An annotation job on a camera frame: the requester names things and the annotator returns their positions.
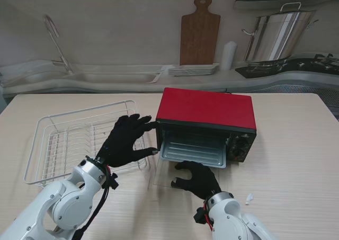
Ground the stack of white plates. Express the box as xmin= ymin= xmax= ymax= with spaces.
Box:
xmin=167 ymin=63 xmax=221 ymax=77

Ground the red black right arm cable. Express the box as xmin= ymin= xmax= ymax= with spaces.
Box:
xmin=203 ymin=197 xmax=215 ymax=232

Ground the ribbed metal baking tray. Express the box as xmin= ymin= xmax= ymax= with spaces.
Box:
xmin=158 ymin=136 xmax=229 ymax=170

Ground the stainless steel stock pot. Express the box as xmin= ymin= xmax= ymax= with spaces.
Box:
xmin=240 ymin=2 xmax=319 ymax=63

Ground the chrome kitchen faucet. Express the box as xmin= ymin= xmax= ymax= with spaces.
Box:
xmin=43 ymin=14 xmax=74 ymax=75

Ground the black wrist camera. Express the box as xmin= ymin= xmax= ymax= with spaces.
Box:
xmin=108 ymin=172 xmax=119 ymax=191
xmin=194 ymin=207 xmax=210 ymax=225

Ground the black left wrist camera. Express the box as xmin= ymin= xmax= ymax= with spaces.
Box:
xmin=108 ymin=172 xmax=119 ymax=191

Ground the white wire dish rack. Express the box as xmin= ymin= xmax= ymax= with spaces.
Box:
xmin=23 ymin=99 xmax=150 ymax=186

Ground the steel kitchen sink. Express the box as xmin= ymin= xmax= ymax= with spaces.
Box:
xmin=60 ymin=72 xmax=162 ymax=85

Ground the black gas stove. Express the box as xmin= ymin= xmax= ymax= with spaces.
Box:
xmin=235 ymin=53 xmax=339 ymax=79

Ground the white paper towel roll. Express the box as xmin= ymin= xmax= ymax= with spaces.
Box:
xmin=221 ymin=41 xmax=238 ymax=72

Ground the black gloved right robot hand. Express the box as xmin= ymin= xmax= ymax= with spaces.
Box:
xmin=171 ymin=160 xmax=222 ymax=201

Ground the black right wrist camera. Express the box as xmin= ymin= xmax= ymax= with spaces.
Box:
xmin=194 ymin=207 xmax=210 ymax=225

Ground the brown wooden cutting board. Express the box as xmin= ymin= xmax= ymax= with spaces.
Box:
xmin=179 ymin=0 xmax=221 ymax=66

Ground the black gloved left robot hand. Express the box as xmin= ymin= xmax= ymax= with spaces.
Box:
xmin=96 ymin=113 xmax=159 ymax=168

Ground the red black toaster oven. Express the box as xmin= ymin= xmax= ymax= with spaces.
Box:
xmin=155 ymin=87 xmax=257 ymax=164

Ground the red black arm cable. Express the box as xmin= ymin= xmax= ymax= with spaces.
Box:
xmin=73 ymin=165 xmax=113 ymax=240
xmin=203 ymin=197 xmax=215 ymax=232

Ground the red black left arm cable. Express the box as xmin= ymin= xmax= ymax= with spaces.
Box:
xmin=73 ymin=165 xmax=113 ymax=240

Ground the glass oven door black handle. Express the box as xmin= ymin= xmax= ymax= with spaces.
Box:
xmin=153 ymin=157 xmax=228 ymax=197

